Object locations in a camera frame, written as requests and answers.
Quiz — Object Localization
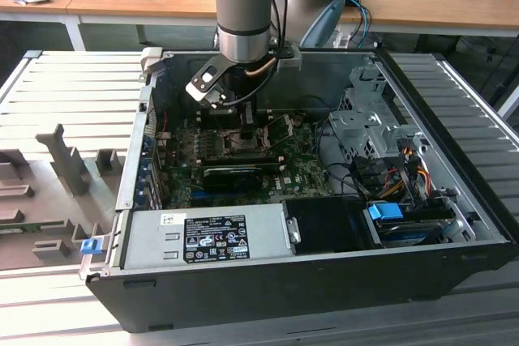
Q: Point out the metal socket cover frame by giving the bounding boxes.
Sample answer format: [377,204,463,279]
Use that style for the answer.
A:
[261,113,296,148]

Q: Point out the black RAM slot bank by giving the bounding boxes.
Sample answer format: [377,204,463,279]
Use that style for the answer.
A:
[196,107,272,130]
[202,152,284,173]

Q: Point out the CPU socket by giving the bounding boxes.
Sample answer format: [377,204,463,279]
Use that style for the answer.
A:
[217,127,264,156]

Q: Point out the blue expansion slot brackets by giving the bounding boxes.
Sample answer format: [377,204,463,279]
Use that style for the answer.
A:
[136,135,164,210]

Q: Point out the black graphics card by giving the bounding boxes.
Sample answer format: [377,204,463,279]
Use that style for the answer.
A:
[200,164,265,194]

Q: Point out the green motherboard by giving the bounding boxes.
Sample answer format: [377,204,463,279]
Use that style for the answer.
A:
[156,113,337,209]

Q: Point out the pale blue teach pendant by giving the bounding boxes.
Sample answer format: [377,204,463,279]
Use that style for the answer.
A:
[298,0,346,49]

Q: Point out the silver metal drive cage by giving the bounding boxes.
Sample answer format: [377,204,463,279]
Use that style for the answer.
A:
[327,62,431,171]

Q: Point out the small white barcode sticker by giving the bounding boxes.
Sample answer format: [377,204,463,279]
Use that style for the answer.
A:
[159,211,188,227]

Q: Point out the black power supply label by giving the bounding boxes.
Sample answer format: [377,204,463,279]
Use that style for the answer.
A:
[183,215,251,263]

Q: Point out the black plastic fan shroud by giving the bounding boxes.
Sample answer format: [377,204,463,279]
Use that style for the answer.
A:
[281,195,384,257]

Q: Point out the grey power supply unit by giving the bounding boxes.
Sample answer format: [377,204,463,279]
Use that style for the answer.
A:
[120,203,294,271]

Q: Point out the blue disk carrier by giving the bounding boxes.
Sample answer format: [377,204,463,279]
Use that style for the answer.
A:
[366,203,403,226]

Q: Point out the grey parts rack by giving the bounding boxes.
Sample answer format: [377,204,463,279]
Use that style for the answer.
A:
[0,122,127,272]

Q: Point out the black open PC case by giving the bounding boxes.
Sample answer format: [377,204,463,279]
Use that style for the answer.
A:
[79,46,519,334]

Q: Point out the blue case release latch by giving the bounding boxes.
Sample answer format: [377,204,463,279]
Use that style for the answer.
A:
[80,238,101,256]

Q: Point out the hard disk drive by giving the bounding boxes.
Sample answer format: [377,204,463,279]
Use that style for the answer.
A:
[371,216,457,248]

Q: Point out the green RAM stick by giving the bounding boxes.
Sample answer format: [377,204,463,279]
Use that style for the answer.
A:
[0,220,68,236]

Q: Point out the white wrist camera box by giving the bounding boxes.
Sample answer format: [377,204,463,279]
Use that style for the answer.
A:
[185,65,229,111]

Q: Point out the black data cable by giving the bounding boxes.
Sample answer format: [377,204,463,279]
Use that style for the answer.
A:
[314,118,368,199]

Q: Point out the blue cable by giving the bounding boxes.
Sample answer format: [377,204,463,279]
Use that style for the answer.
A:
[343,0,373,46]

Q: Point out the coloured power wire bundle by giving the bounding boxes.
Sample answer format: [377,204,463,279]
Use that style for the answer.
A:
[379,146,433,203]

